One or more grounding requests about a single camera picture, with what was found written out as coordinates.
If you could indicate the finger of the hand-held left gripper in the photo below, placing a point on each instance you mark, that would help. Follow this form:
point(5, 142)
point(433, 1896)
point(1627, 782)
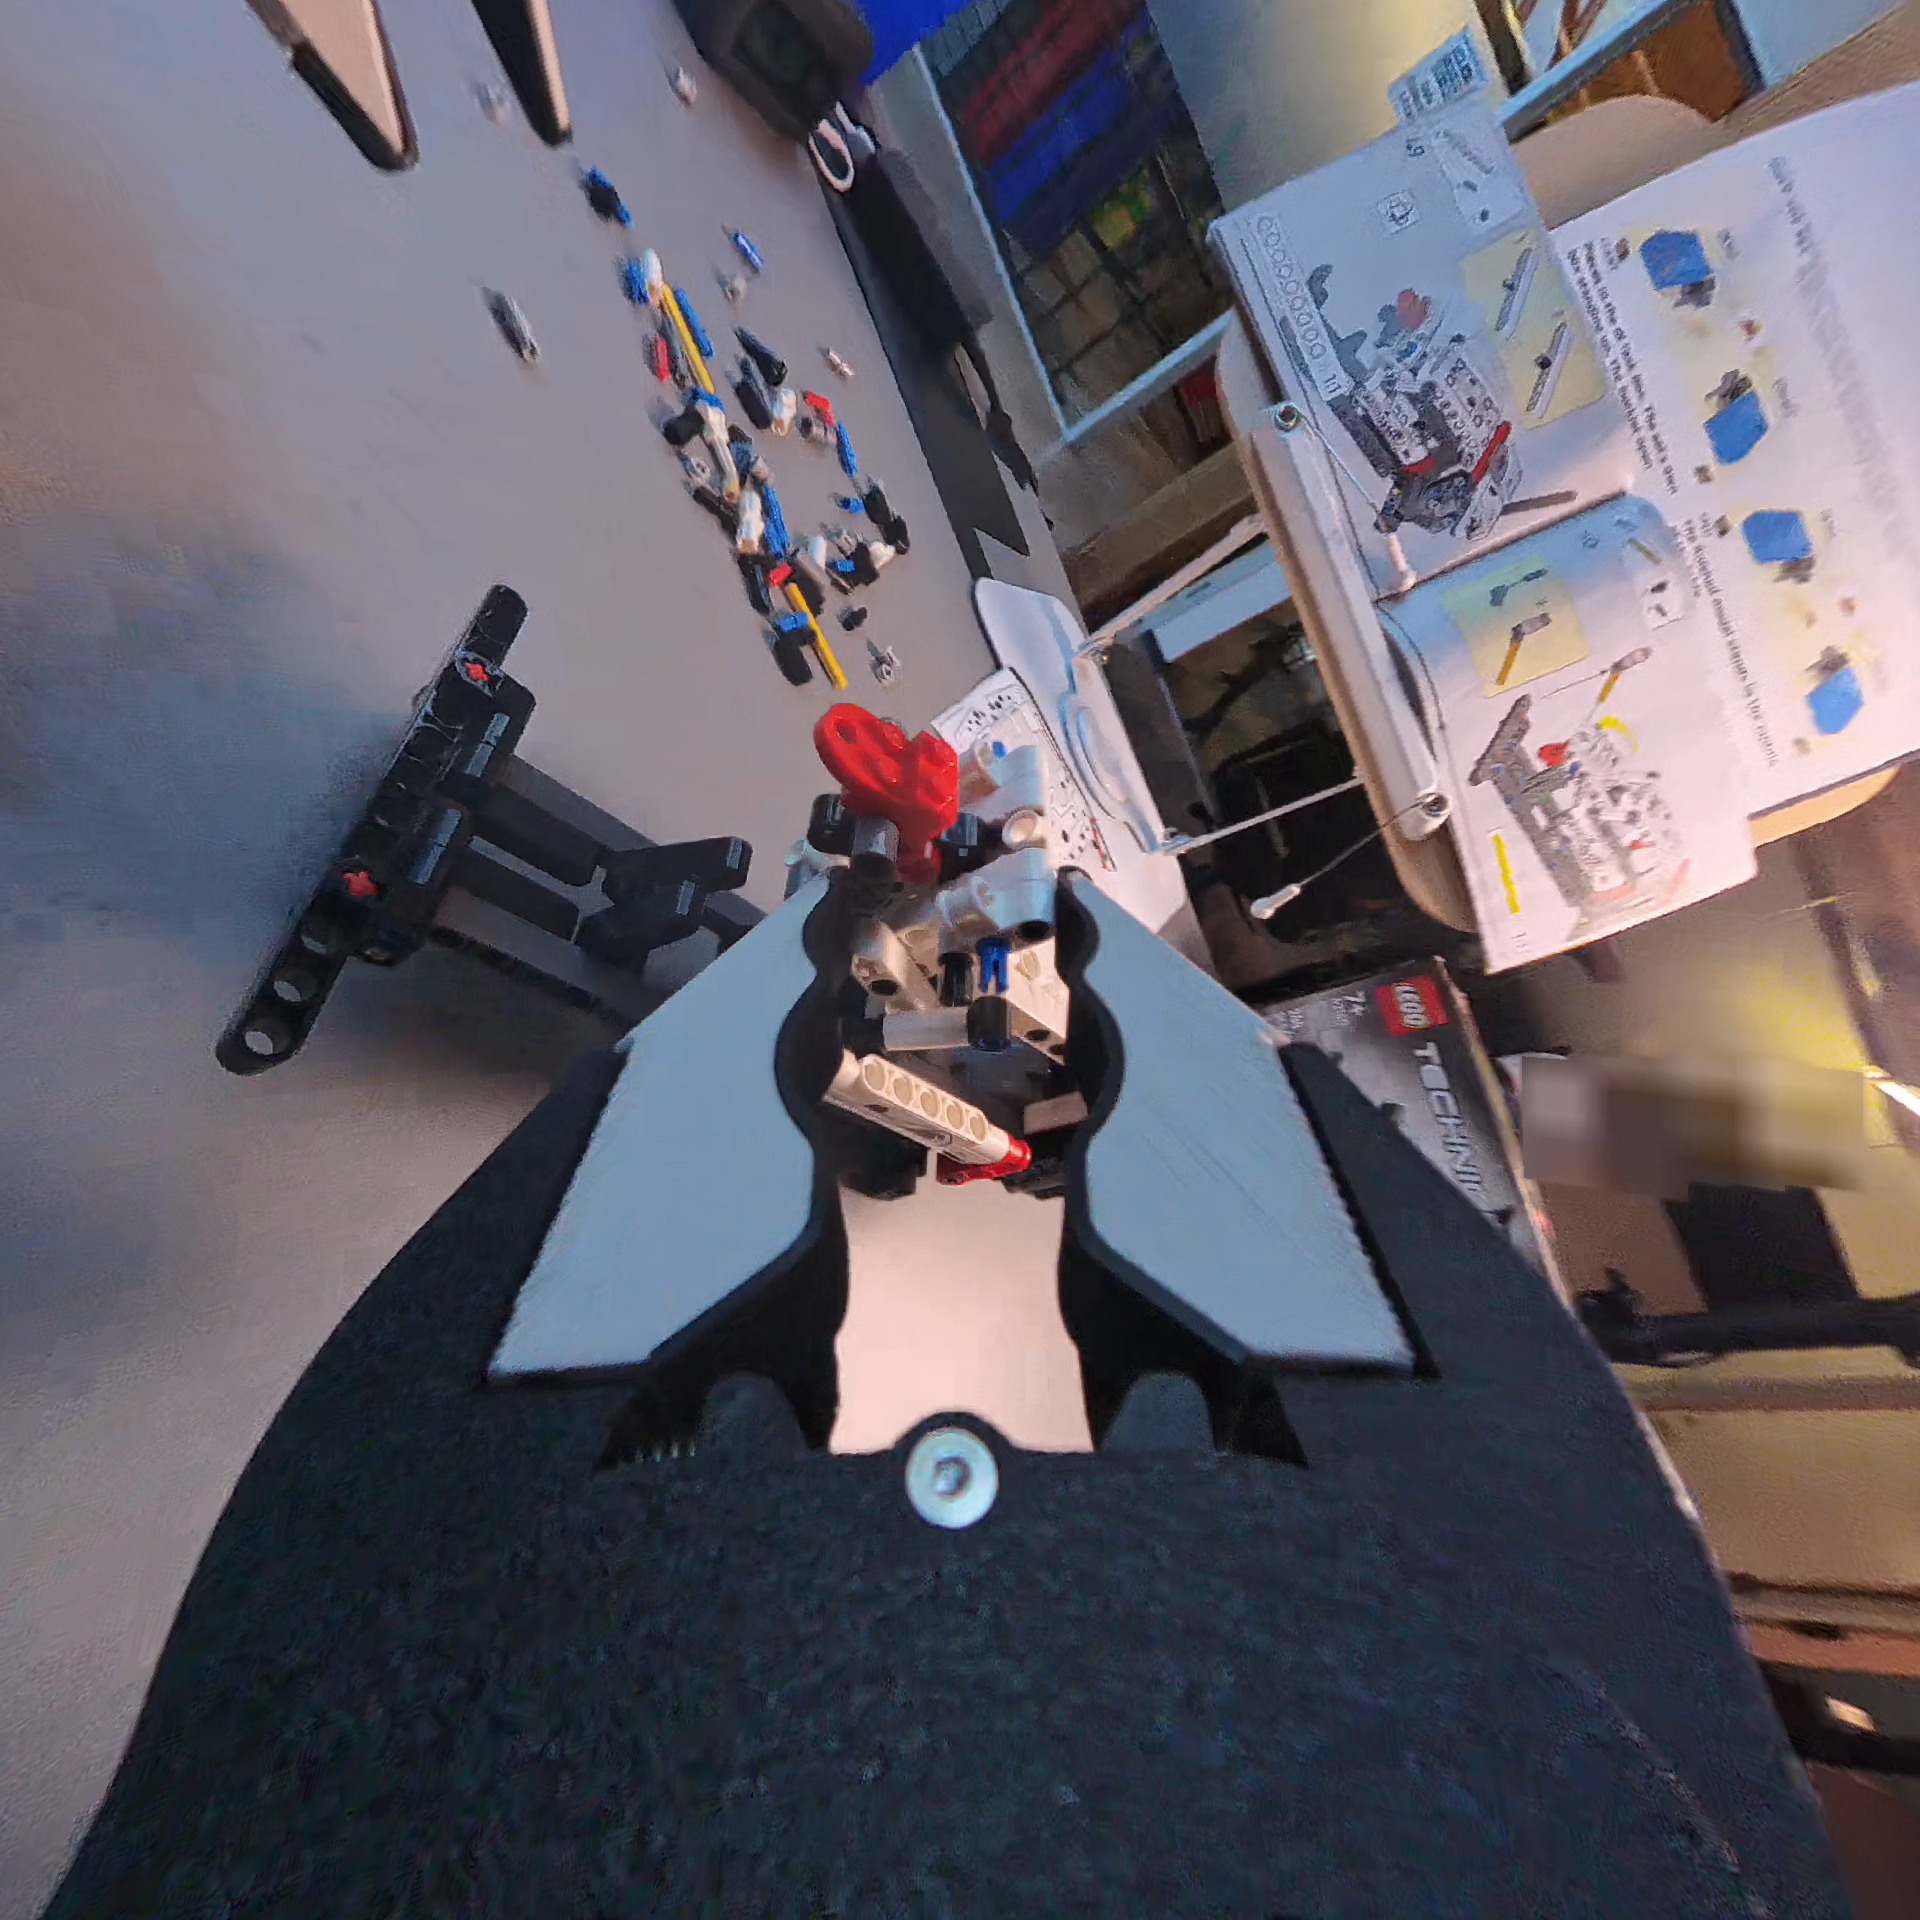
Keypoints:
point(525, 61)
point(348, 66)

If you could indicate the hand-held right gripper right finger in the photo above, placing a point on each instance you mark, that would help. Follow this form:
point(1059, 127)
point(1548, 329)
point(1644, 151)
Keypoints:
point(1214, 1200)

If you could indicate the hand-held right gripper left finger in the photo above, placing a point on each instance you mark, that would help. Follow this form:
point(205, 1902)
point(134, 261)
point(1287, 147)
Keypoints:
point(676, 1200)

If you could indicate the toy brick truck model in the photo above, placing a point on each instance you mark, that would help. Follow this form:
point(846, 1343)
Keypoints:
point(901, 774)

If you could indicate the toy truck cardboard box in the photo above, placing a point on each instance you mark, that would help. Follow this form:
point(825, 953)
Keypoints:
point(1411, 1080)

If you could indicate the white sticker sheet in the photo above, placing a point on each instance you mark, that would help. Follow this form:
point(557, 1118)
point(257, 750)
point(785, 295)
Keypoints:
point(975, 713)

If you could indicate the shelf of coloured storage bins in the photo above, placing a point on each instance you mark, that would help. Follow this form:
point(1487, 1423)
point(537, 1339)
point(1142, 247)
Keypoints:
point(1079, 149)

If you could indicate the pile of loose brick pieces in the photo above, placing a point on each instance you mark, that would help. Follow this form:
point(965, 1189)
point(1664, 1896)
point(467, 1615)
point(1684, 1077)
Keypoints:
point(809, 629)

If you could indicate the white lamp stand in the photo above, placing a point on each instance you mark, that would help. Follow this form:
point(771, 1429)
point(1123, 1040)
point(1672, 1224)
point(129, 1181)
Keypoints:
point(1027, 629)

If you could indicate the grey building instruction booklet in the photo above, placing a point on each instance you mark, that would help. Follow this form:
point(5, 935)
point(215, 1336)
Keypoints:
point(1349, 299)

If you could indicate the small printed paper sign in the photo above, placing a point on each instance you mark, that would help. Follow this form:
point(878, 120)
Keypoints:
point(1436, 77)

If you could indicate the white printed instruction sheet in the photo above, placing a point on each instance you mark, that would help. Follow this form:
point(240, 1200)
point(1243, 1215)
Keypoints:
point(1846, 450)

